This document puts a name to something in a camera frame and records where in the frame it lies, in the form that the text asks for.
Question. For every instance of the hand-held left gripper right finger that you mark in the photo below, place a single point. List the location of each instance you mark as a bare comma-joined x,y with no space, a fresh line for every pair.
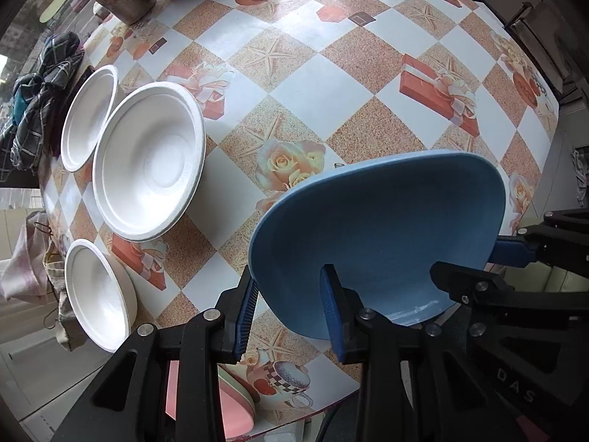
331,308

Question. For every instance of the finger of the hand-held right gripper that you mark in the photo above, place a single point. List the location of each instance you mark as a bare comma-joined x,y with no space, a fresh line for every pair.
460,285
506,251

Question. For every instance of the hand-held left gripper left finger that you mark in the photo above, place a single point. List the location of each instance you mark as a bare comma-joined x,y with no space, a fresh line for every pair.
244,327

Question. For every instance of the blue plate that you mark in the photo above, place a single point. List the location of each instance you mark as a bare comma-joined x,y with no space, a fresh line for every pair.
382,221

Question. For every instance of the large white plate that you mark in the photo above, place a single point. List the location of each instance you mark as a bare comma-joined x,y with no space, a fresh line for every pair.
147,165

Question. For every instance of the green plate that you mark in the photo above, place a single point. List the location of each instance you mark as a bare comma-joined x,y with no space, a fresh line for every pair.
240,389

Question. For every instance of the cream cushion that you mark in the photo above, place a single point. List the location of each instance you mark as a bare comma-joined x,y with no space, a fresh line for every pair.
566,285

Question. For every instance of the pink plate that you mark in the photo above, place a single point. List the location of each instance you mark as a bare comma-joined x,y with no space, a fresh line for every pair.
235,416

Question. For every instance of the small white bowl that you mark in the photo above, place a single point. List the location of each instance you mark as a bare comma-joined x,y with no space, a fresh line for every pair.
96,294

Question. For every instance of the beige cloth bag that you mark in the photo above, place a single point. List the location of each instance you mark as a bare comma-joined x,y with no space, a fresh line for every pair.
62,285

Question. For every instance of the pink cloth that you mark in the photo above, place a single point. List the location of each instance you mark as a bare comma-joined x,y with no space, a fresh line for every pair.
23,262

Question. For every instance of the dark cabinet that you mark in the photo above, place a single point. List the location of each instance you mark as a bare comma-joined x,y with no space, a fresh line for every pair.
543,23

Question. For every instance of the checkered printed tablecloth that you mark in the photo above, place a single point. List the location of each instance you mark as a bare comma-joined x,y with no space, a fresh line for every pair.
322,64

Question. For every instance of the white foam plate upper left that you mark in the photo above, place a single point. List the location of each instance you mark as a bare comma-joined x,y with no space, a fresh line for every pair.
87,119

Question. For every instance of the plaid dark cloth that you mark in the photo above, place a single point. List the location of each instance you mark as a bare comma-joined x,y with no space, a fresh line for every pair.
46,83

